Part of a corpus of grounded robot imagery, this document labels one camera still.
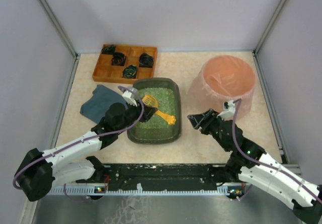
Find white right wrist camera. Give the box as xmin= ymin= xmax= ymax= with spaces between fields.
xmin=217 ymin=99 xmax=239 ymax=120

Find dark grey litter box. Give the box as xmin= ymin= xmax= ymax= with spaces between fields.
xmin=127 ymin=78 xmax=182 ymax=144

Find black rolled sock front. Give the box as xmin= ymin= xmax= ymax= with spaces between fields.
xmin=122 ymin=65 xmax=138 ymax=79

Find green cat litter pellets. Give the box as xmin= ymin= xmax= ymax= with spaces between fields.
xmin=136 ymin=88 xmax=176 ymax=129

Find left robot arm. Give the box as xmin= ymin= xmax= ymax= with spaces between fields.
xmin=13 ymin=103 xmax=156 ymax=201

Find orange bin with bag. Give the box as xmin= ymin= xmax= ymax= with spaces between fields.
xmin=187 ymin=55 xmax=256 ymax=119

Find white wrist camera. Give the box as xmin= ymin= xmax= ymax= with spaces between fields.
xmin=217 ymin=99 xmax=239 ymax=120
xmin=122 ymin=87 xmax=138 ymax=107

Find black rolled sock back-left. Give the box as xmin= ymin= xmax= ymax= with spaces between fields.
xmin=101 ymin=44 xmax=116 ymax=55

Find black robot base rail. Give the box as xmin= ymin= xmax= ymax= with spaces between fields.
xmin=76 ymin=164 xmax=239 ymax=191

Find black rolled sock right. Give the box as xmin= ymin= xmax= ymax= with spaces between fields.
xmin=139 ymin=53 xmax=154 ymax=68

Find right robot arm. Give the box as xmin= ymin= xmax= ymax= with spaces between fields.
xmin=187 ymin=109 xmax=321 ymax=223

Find yellow litter scoop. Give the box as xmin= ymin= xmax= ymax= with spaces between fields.
xmin=142 ymin=95 xmax=176 ymax=125

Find black rolled sock middle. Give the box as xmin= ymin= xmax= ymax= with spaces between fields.
xmin=111 ymin=52 xmax=126 ymax=66

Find orange wooden divided tray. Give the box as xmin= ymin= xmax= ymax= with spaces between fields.
xmin=92 ymin=44 xmax=158 ymax=84

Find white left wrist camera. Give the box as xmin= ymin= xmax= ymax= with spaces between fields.
xmin=122 ymin=87 xmax=138 ymax=107

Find dark teal folded cloth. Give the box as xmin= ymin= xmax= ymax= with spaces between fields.
xmin=80 ymin=85 xmax=126 ymax=123

